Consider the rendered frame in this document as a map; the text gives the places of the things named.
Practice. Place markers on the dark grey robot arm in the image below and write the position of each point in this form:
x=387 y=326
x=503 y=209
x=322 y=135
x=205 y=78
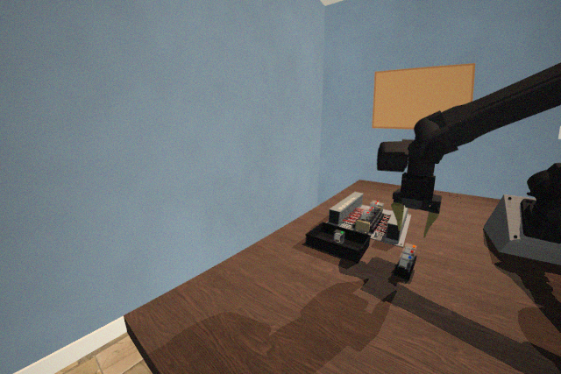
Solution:
x=442 y=132

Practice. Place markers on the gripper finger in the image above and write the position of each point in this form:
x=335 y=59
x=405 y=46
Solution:
x=398 y=212
x=431 y=218

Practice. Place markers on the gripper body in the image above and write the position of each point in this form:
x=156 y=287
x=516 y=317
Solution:
x=431 y=206

